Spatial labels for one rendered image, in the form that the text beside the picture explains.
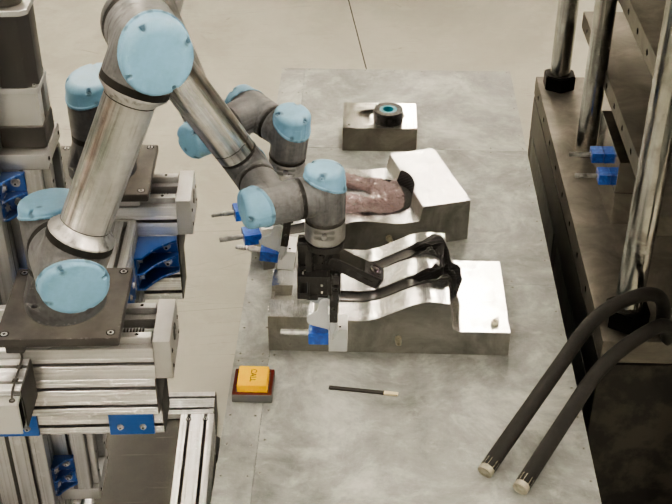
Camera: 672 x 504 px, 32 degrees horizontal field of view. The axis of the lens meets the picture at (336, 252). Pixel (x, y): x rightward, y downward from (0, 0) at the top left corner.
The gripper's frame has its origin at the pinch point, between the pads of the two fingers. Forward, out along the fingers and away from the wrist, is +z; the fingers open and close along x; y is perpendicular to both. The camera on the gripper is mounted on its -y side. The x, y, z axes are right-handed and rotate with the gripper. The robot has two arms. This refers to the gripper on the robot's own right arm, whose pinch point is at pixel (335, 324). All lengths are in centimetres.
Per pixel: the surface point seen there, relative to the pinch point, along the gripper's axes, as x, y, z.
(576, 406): 12.2, -46.1, 8.6
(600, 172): -71, -63, 6
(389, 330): -10.1, -10.8, 9.0
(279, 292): -21.0, 12.7, 8.0
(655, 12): -76, -71, -34
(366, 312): -12.8, -6.0, 6.5
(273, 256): -26.5, 14.3, 2.4
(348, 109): -107, 0, 8
